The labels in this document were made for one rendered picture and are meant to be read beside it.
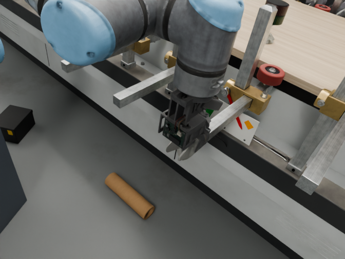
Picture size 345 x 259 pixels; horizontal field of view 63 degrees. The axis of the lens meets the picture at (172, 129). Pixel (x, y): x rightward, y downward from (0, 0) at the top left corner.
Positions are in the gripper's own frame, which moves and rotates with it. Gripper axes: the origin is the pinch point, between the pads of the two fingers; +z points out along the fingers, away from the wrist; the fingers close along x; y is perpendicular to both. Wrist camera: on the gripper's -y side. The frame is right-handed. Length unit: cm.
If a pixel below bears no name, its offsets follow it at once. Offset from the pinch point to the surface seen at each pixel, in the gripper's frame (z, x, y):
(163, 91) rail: 12.2, -32.5, -29.6
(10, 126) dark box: 71, -116, 0
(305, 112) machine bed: 5, 13, -52
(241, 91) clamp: -4.3, -2.8, -29.0
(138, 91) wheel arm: -2.1, -23.6, -6.9
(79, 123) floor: 82, -105, -38
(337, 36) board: -9, 4, -96
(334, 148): -13.7, 25.5, -12.2
